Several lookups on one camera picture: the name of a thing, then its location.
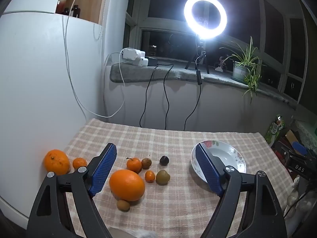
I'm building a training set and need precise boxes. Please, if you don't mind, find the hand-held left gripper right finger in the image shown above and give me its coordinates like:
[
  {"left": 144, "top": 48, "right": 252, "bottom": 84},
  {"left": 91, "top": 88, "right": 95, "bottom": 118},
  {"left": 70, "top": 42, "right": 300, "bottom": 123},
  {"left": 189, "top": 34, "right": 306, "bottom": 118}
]
[{"left": 195, "top": 144, "right": 289, "bottom": 238}]

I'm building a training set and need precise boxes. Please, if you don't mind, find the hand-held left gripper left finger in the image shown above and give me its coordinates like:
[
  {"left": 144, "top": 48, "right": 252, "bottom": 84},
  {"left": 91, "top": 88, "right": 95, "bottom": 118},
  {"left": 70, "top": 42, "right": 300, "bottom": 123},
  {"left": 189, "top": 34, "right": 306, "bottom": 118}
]
[{"left": 26, "top": 142, "right": 117, "bottom": 238}]

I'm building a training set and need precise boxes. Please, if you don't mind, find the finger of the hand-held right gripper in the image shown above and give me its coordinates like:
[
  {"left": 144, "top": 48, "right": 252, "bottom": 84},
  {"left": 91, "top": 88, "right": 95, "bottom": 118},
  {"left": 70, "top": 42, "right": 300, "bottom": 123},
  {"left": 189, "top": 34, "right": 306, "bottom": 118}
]
[{"left": 274, "top": 141, "right": 309, "bottom": 165}]

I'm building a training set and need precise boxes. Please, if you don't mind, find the white floral bowl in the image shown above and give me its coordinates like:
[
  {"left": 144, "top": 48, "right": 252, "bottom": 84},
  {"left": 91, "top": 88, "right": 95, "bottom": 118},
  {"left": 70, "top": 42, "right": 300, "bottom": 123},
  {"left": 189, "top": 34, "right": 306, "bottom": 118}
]
[{"left": 191, "top": 140, "right": 247, "bottom": 182}]

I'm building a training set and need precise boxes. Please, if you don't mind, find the large smooth orange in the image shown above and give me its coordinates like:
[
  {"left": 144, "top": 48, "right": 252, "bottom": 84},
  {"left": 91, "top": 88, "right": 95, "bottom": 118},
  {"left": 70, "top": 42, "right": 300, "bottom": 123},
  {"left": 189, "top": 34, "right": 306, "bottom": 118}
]
[{"left": 109, "top": 169, "right": 145, "bottom": 202}]

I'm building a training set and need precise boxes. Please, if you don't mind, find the tangerine with green stem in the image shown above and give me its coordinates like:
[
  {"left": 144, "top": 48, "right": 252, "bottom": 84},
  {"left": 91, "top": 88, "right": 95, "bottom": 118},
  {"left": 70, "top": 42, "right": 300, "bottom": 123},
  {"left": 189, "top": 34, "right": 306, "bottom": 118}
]
[{"left": 126, "top": 157, "right": 142, "bottom": 174}]

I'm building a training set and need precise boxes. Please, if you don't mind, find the tiny brown kiwi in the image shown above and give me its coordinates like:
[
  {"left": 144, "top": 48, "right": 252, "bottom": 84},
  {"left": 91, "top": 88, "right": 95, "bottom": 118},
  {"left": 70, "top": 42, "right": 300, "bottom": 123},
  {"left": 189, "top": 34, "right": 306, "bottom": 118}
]
[{"left": 117, "top": 200, "right": 131, "bottom": 212}]

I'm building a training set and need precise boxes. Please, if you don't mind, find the small orange tangerine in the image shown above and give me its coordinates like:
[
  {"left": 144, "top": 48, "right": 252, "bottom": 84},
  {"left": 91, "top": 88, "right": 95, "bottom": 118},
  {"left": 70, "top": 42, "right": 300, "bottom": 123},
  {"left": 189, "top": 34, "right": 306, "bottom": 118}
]
[{"left": 72, "top": 157, "right": 88, "bottom": 170}]

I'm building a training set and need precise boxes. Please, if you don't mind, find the white plush toy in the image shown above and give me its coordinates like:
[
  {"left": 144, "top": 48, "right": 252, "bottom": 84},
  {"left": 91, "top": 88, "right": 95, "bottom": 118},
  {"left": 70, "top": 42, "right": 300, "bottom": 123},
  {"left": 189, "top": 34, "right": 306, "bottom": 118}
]
[{"left": 287, "top": 176, "right": 301, "bottom": 219}]

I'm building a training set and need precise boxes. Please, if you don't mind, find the green snack packet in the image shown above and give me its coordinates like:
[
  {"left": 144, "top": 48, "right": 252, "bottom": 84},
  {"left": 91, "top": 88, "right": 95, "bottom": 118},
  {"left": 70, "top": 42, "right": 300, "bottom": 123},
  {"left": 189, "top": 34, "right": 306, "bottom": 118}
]
[{"left": 264, "top": 114, "right": 286, "bottom": 145}]

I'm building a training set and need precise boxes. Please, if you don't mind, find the pink checked tablecloth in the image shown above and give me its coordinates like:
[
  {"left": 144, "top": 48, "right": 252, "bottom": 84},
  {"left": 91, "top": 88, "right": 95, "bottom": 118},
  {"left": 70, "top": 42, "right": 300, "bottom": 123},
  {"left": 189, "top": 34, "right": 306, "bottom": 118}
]
[{"left": 63, "top": 118, "right": 294, "bottom": 238}]

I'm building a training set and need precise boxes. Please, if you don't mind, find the large green-brown kiwi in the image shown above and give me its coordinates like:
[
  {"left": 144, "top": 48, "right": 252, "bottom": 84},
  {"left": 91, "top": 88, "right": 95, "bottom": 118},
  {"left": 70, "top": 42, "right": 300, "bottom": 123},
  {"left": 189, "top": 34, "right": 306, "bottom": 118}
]
[{"left": 156, "top": 169, "right": 170, "bottom": 185}]

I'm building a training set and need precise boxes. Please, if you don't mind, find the large speckled orange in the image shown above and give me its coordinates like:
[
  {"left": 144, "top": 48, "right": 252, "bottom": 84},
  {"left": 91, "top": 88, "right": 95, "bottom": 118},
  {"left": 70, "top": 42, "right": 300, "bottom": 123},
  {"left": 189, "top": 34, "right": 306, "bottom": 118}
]
[{"left": 44, "top": 149, "right": 70, "bottom": 176}]

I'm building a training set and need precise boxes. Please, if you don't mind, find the grey plant pot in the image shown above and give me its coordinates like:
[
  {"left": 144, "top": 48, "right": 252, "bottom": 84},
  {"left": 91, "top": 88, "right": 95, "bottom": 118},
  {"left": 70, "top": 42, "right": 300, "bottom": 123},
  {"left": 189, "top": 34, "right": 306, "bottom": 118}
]
[{"left": 231, "top": 61, "right": 250, "bottom": 82}]

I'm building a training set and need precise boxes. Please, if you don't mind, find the spider plant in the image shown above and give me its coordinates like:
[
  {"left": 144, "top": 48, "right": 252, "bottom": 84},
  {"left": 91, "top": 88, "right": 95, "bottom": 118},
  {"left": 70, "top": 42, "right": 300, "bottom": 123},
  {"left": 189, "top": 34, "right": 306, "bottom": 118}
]
[{"left": 219, "top": 36, "right": 266, "bottom": 105}]

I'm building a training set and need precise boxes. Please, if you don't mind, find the white cabinet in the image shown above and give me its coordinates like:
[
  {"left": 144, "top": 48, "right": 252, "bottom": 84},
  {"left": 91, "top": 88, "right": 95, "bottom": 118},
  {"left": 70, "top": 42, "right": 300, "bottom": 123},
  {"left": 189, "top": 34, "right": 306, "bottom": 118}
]
[{"left": 0, "top": 10, "right": 107, "bottom": 230}]

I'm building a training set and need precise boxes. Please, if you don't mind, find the small purple plant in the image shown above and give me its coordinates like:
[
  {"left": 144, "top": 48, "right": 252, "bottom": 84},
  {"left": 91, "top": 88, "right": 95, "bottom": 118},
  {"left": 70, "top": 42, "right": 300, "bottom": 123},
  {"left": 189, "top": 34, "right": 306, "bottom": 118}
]
[{"left": 213, "top": 55, "right": 232, "bottom": 71}]

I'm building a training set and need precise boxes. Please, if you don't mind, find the white power strip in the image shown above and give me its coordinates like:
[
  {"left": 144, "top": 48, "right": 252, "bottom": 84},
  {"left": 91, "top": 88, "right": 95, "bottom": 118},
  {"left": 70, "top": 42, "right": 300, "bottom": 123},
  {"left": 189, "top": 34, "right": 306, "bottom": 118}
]
[{"left": 121, "top": 48, "right": 145, "bottom": 61}]

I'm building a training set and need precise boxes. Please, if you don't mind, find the black tripod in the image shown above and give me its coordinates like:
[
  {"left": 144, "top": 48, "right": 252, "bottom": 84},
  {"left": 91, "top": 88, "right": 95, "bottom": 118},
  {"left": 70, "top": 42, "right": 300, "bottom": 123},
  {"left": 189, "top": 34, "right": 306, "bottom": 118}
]
[{"left": 184, "top": 35, "right": 210, "bottom": 75}]

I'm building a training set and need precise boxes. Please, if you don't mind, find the wooden shelf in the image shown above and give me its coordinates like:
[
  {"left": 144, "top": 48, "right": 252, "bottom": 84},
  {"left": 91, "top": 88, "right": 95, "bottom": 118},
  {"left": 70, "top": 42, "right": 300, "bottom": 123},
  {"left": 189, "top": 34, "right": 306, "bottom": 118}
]
[{"left": 56, "top": 0, "right": 109, "bottom": 25}]

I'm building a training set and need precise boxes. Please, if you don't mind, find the black power cable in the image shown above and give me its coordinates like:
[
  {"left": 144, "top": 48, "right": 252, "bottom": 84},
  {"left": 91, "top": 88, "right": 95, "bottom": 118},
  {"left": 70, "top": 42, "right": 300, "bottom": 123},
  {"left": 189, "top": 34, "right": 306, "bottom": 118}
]
[
  {"left": 162, "top": 64, "right": 174, "bottom": 129},
  {"left": 139, "top": 66, "right": 159, "bottom": 128}
]

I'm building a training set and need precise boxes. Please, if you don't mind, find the black ring light cable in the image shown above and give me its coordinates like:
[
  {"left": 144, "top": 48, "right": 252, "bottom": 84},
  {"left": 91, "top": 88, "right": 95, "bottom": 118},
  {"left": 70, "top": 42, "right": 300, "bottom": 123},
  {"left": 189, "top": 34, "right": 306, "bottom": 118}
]
[{"left": 183, "top": 51, "right": 207, "bottom": 132}]

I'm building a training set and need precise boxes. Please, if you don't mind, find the long white cable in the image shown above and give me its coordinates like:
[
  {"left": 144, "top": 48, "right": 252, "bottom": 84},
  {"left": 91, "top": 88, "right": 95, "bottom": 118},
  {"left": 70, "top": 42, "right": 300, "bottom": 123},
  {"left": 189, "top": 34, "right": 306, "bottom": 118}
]
[{"left": 63, "top": 0, "right": 125, "bottom": 118}]

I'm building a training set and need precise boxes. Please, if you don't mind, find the window frame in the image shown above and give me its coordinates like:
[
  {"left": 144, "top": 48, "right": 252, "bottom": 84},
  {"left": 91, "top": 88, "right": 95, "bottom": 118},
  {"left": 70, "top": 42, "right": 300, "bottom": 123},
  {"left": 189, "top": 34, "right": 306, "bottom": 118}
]
[{"left": 125, "top": 0, "right": 312, "bottom": 100}]

